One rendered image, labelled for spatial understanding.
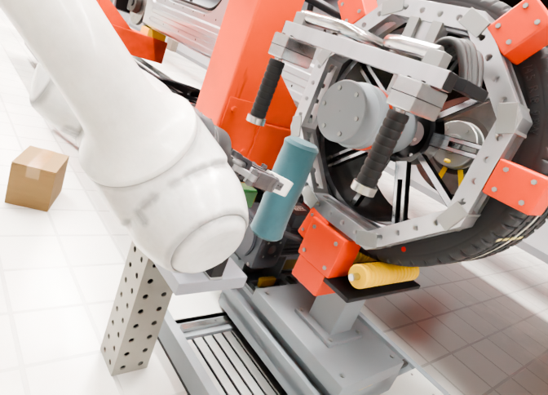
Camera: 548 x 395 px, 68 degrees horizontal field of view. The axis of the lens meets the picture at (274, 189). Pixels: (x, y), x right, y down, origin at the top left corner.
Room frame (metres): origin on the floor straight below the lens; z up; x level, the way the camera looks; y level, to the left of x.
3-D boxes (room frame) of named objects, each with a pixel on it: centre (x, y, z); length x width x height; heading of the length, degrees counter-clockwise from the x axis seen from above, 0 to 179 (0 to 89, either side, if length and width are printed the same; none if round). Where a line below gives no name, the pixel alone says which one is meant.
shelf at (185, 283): (0.89, 0.19, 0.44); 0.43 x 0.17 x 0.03; 45
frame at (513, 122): (0.98, -0.19, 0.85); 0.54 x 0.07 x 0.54; 45
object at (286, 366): (1.14, -0.27, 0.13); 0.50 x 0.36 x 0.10; 45
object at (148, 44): (2.96, 1.37, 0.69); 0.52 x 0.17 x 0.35; 135
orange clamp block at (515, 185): (0.76, -0.42, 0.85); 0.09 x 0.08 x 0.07; 45
